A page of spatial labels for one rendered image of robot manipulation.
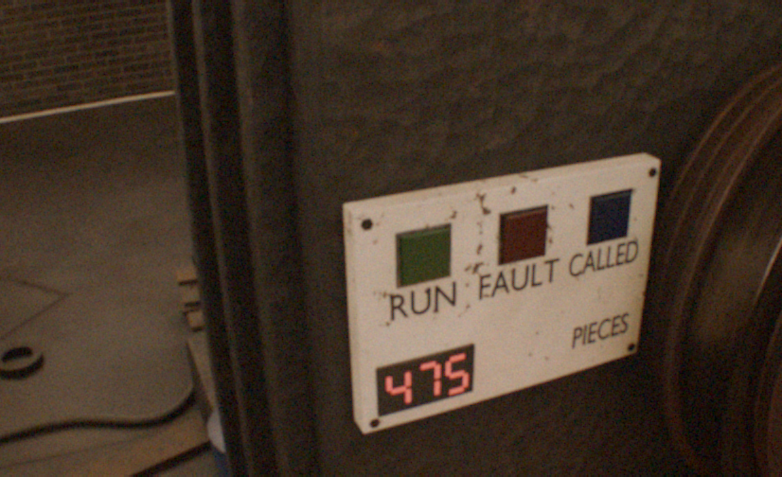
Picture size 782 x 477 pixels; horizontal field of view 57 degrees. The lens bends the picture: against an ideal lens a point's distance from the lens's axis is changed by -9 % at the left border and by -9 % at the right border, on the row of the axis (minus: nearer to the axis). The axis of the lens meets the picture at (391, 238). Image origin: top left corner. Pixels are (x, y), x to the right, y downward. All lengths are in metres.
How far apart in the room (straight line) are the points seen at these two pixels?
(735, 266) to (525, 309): 0.16
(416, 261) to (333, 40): 0.16
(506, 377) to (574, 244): 0.12
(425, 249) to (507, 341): 0.12
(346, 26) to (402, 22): 0.04
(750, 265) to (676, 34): 0.19
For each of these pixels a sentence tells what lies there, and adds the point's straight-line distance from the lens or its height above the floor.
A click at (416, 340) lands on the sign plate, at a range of 0.57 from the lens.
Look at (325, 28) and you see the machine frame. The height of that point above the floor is 1.36.
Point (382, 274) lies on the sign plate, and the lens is 0.54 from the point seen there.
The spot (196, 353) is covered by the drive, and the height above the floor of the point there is 0.25.
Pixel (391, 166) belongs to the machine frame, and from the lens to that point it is 0.53.
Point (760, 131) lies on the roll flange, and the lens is 0.62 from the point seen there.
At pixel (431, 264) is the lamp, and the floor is 1.19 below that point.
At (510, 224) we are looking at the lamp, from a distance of 0.56.
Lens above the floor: 1.43
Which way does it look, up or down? 24 degrees down
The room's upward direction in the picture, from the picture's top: 1 degrees counter-clockwise
